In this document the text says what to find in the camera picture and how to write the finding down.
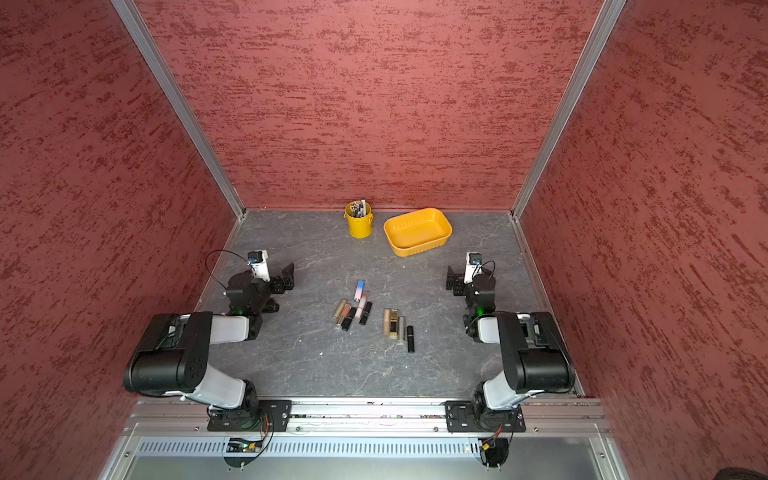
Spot black lipstick tube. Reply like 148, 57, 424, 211
359, 301, 372, 325
406, 326, 415, 353

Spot yellow plastic storage box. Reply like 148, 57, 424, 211
384, 208, 453, 257

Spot gold black square lipstick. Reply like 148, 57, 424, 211
388, 308, 400, 340

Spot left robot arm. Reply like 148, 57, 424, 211
123, 264, 295, 434

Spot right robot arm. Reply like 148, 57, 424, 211
446, 265, 576, 432

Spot tan lipstick tube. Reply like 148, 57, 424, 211
382, 308, 391, 338

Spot black lipstick left group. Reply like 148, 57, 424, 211
341, 307, 357, 331

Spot blue pink lip gloss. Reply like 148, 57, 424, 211
354, 280, 365, 302

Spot pink lip gloss tube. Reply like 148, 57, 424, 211
354, 295, 367, 320

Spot yellow pen cup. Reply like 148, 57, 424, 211
344, 203, 373, 239

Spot pens in yellow cup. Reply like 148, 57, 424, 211
347, 199, 368, 218

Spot left controller board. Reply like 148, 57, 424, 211
223, 438, 264, 469

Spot right controller connector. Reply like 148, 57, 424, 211
479, 437, 509, 469

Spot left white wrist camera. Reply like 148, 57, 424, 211
247, 250, 271, 283

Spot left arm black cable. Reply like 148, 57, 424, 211
203, 249, 252, 293

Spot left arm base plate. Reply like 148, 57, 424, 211
207, 399, 293, 433

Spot aluminium front rail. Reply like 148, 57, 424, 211
121, 397, 614, 439

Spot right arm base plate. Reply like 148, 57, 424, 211
443, 400, 526, 433

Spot left aluminium corner post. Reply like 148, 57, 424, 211
111, 0, 247, 222

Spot aluminium corner post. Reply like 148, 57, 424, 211
511, 0, 626, 223
111, 0, 247, 222

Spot right aluminium corner post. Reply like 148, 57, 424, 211
511, 0, 626, 223

